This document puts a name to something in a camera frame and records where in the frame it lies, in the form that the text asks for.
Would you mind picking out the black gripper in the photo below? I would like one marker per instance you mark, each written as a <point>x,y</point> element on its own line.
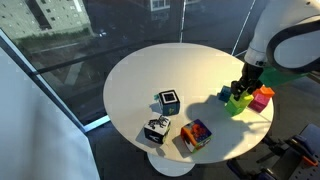
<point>250,76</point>

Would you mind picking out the yellow-green building block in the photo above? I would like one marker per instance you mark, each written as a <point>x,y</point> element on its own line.
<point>243,101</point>

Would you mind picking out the light green building block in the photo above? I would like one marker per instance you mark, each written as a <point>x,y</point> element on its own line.
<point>233,109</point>

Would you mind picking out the colourful orange purple soft cube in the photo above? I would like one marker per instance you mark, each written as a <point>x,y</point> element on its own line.
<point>196,136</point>

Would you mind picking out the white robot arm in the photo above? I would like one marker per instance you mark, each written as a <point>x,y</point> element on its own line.
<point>283,20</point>

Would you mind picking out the magenta building block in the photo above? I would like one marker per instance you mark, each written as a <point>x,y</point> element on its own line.
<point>258,103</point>

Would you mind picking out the orange building block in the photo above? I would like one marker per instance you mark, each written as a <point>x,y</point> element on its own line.
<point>266,91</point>

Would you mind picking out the blue building block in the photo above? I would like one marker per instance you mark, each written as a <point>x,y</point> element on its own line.
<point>224,94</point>

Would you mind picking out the teal soft cube black square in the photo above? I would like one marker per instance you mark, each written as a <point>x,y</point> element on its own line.
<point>169,102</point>

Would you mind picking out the dark blue clamp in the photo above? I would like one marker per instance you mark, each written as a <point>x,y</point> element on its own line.
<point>248,172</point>

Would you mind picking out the blue orange clamp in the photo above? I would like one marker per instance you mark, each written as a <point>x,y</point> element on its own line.
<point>302,150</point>

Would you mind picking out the grey perforated metal stand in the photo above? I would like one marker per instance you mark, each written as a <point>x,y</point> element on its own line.
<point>296,168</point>

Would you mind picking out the black white zebra soft cube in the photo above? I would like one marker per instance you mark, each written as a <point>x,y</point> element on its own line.
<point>157,129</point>

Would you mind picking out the white round table base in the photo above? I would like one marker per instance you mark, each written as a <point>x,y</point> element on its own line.
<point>170,167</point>

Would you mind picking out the dark window frame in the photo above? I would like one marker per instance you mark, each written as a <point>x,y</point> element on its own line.
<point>57,100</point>

